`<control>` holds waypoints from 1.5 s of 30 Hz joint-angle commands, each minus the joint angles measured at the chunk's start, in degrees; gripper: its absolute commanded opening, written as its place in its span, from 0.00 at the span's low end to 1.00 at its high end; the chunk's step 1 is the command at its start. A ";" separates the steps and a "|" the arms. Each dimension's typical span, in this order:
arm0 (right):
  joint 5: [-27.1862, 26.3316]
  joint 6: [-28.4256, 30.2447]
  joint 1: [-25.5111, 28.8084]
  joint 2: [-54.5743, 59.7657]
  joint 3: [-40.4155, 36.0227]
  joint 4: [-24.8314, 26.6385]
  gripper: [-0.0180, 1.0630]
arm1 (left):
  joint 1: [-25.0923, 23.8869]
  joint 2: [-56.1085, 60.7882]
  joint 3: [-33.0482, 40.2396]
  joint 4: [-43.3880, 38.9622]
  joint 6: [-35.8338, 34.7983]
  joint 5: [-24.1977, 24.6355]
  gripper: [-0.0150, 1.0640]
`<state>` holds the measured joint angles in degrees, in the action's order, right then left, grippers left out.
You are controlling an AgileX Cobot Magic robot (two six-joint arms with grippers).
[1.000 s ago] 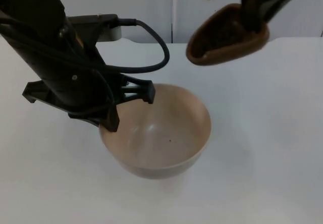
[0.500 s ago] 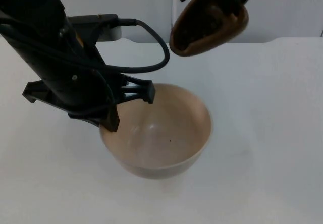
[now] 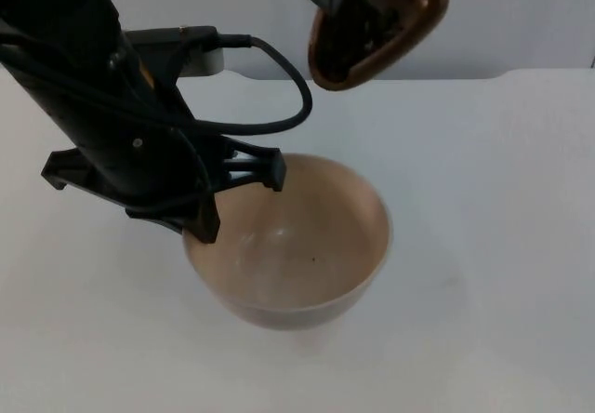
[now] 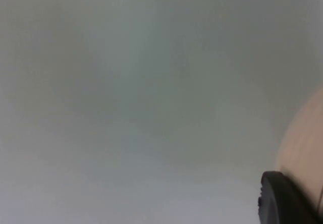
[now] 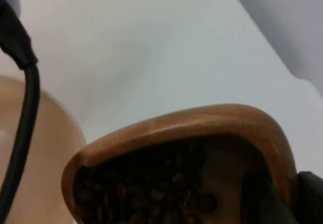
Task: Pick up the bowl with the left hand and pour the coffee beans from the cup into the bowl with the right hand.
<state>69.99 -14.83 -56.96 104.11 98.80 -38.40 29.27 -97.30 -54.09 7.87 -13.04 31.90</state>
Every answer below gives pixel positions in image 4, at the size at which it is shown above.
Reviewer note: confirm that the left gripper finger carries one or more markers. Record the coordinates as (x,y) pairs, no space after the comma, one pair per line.
(285,203)

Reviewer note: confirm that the pale wooden bowl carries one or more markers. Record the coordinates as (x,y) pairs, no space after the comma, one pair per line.
(305,138)

